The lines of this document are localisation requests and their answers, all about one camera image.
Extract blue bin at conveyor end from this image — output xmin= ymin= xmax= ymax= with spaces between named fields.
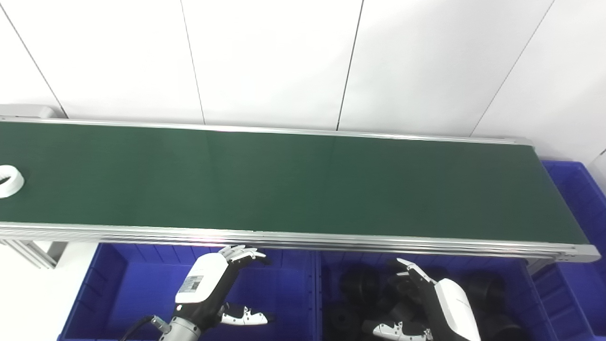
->
xmin=533 ymin=160 xmax=606 ymax=341

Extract grey conveyor motor housing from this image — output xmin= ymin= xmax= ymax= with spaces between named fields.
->
xmin=0 ymin=104 xmax=57 ymax=119

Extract aluminium conveyor leg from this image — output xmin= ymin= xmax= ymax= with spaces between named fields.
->
xmin=525 ymin=258 xmax=554 ymax=276
xmin=0 ymin=239 xmax=67 ymax=269

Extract green conveyor belt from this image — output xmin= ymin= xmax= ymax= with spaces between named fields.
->
xmin=0 ymin=121 xmax=577 ymax=245
xmin=0 ymin=116 xmax=602 ymax=263

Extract black cylinder part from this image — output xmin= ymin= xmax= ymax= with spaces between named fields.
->
xmin=384 ymin=274 xmax=427 ymax=325
xmin=466 ymin=271 xmax=506 ymax=308
xmin=481 ymin=310 xmax=528 ymax=341
xmin=329 ymin=305 xmax=367 ymax=341
xmin=340 ymin=269 xmax=382 ymax=304

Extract blue bin with black parts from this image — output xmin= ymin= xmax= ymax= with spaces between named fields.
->
xmin=316 ymin=251 xmax=557 ymax=341

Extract white ring part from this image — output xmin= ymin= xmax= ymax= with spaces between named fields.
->
xmin=0 ymin=165 xmax=25 ymax=198

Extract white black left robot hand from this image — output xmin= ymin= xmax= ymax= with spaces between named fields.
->
xmin=174 ymin=245 xmax=275 ymax=331

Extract blue bin for white parts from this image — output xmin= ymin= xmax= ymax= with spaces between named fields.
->
xmin=58 ymin=243 xmax=319 ymax=341

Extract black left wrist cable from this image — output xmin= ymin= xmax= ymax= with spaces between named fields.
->
xmin=118 ymin=315 xmax=171 ymax=341

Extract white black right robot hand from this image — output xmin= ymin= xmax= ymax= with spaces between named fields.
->
xmin=372 ymin=258 xmax=482 ymax=341

